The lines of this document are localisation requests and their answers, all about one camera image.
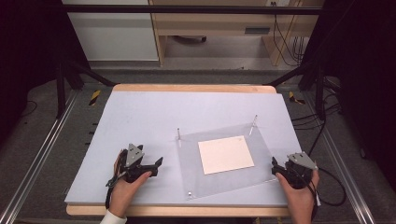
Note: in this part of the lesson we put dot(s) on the black metal stand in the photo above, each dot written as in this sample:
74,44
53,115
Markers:
320,99
60,93

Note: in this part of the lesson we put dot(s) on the white table mat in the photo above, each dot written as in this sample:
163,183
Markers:
149,118

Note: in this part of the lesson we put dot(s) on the person's left hand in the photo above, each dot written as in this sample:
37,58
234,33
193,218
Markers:
123,196

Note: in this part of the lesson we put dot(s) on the yellow black tape strip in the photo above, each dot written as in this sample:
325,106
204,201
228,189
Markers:
95,97
292,97

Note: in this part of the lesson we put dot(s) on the paper picture card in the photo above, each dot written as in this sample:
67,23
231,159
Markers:
225,155

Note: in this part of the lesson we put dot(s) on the wooden table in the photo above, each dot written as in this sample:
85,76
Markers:
193,88

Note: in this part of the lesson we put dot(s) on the white cabinet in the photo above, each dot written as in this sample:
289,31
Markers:
115,37

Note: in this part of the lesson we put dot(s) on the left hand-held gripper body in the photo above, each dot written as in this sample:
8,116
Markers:
132,155

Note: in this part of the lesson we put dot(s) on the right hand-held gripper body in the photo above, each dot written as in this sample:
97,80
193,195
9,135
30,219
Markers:
300,160

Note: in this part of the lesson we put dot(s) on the clear acrylic photo frame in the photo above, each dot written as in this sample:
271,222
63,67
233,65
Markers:
190,168

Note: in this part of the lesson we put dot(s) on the light wooden desk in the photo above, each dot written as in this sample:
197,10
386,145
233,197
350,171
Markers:
214,23

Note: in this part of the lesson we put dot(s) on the black horizontal frame bar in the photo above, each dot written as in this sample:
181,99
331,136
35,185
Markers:
186,9

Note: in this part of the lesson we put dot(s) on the aluminium floor rail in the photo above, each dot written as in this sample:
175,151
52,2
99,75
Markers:
40,149
342,165

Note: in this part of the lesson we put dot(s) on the person's right hand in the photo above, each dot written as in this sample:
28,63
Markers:
300,202

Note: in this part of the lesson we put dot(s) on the black curtain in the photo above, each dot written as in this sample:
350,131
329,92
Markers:
28,56
364,77

